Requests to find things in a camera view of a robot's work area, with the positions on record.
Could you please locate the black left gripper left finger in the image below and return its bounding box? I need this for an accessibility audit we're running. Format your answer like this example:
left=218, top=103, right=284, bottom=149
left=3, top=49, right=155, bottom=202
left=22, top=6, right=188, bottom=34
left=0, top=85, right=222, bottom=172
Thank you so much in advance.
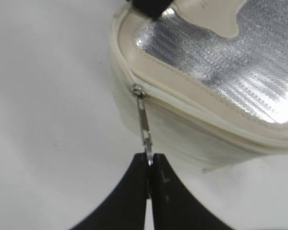
left=72, top=153, right=148, bottom=230

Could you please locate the cream bag with silver panel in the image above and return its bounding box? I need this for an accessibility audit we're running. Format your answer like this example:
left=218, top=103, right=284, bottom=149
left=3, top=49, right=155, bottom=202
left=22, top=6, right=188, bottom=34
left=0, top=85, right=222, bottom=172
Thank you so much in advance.
left=110, top=0, right=288, bottom=168

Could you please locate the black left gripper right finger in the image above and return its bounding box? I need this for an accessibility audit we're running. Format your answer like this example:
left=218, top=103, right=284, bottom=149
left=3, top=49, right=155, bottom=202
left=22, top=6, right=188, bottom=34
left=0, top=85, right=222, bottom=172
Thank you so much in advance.
left=149, top=153, right=233, bottom=230

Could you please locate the silver metal zipper pull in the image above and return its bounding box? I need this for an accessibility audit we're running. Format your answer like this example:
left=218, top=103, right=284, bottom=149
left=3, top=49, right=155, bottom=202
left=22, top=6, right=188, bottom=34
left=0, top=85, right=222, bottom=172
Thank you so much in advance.
left=132, top=84, right=153, bottom=166

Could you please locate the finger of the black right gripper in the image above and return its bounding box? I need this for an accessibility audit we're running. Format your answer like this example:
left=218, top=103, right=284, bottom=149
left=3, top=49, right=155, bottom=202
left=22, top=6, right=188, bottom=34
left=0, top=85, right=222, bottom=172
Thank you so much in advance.
left=131, top=0, right=173, bottom=19

